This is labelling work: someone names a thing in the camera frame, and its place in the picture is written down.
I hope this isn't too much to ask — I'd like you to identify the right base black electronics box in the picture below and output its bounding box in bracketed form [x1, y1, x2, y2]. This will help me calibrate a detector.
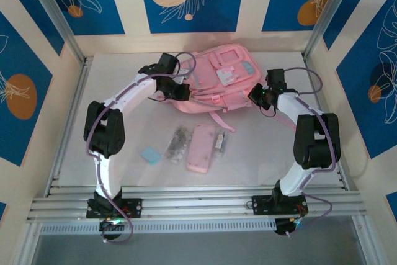
[274, 217, 303, 236]

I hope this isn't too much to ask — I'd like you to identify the small clear packet beige stick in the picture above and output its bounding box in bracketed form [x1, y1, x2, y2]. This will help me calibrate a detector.
[213, 130, 226, 156]

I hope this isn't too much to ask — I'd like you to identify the right aluminium side rail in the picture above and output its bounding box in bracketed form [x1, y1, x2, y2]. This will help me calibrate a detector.
[302, 53, 351, 191]

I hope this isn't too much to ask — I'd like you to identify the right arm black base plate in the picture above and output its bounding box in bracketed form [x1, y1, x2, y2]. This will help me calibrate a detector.
[251, 195, 310, 216]

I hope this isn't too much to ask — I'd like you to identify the base black electronics box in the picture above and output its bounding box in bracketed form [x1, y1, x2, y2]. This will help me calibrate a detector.
[274, 217, 303, 236]
[99, 218, 128, 241]

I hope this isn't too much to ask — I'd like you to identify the left aluminium side rail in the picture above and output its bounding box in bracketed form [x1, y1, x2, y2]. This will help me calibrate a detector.
[45, 56, 94, 197]

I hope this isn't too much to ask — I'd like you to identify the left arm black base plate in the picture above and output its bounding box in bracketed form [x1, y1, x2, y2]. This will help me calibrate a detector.
[86, 198, 143, 219]

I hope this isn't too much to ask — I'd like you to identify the slotted grey cable duct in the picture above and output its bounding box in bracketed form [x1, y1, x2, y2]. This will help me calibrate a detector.
[38, 218, 277, 235]

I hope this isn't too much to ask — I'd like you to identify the aluminium corner post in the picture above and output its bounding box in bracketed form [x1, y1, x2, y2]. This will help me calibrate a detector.
[23, 0, 87, 65]
[303, 0, 357, 61]

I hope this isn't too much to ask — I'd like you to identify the left base black electronics box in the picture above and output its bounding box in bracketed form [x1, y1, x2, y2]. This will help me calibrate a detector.
[99, 218, 128, 241]

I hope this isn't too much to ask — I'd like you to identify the pink backpack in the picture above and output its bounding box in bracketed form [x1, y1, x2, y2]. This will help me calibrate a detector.
[169, 43, 297, 132]

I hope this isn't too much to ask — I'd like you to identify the clear bag of dark clips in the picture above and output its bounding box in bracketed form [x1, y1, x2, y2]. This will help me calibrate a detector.
[163, 125, 189, 164]

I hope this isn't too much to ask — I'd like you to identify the pink pencil case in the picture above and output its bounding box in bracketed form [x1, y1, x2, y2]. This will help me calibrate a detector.
[185, 123, 217, 174]

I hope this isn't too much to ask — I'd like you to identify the left aluminium corner post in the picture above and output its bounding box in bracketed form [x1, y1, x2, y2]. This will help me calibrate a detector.
[23, 0, 87, 65]

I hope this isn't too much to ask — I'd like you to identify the aluminium cross rail frame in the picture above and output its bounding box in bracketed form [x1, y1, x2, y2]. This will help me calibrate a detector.
[26, 185, 369, 225]

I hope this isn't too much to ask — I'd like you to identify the light blue eraser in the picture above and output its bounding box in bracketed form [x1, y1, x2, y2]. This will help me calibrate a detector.
[139, 146, 163, 166]

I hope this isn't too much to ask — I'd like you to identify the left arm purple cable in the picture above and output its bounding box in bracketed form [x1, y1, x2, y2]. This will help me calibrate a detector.
[85, 51, 197, 246]

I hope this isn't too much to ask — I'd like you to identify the right aluminium corner post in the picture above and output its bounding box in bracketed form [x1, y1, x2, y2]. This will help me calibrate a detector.
[303, 0, 357, 61]

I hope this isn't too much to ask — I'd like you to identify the aluminium side rail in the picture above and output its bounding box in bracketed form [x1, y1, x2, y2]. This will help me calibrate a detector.
[302, 53, 351, 191]
[45, 56, 94, 197]

